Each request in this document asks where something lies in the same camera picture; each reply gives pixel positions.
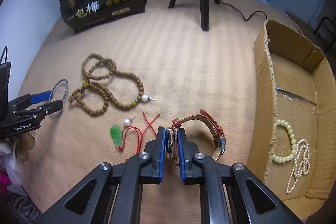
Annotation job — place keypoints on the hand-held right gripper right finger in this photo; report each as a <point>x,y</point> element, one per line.
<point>181,155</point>

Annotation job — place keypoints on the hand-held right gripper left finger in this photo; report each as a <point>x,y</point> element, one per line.
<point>160,150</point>

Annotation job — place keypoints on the pearl earring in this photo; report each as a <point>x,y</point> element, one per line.
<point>144,98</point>
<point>127,122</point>

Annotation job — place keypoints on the black metal bench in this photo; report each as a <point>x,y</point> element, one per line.
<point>326,32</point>

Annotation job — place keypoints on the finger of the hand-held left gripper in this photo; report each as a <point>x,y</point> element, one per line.
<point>50,106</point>
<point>39,96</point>

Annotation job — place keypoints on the cardboard box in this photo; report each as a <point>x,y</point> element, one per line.
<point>262,61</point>

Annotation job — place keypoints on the zebra striped cloth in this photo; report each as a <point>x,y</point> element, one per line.
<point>21,207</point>

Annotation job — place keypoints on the silver bangle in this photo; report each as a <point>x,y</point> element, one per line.
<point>67,88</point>

